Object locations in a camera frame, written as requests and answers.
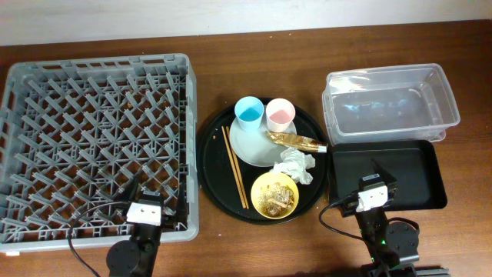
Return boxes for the black rectangular tray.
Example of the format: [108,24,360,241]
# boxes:
[329,140,447,212]

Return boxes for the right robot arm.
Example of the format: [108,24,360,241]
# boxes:
[342,160,450,277]

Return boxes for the clear plastic storage bin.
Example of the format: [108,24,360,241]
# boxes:
[322,63,460,145]

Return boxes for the food scraps in bowl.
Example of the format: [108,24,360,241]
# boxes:
[258,182,294,218]

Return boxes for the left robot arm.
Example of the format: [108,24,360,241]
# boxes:
[106,174,188,277]

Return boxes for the yellow bowl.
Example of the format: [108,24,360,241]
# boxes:
[251,172,300,219]

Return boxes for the wooden chopstick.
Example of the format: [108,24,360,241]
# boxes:
[226,126,249,209]
[221,126,247,209]

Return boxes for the pink plastic cup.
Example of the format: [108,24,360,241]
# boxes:
[265,98,296,132]

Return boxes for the gold foil snack wrapper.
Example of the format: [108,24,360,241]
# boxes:
[265,131,327,153]

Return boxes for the grey plastic dishwasher rack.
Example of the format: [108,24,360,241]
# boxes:
[1,54,199,253]

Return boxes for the crumpled white paper napkin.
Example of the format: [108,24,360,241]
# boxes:
[270,148,315,185]

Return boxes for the white round plate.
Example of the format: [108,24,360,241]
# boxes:
[229,116,287,167]

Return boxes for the blue plastic cup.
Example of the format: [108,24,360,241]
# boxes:
[234,96,264,132]

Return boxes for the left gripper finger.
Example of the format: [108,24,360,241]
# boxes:
[175,185,188,227]
[123,172,141,202]

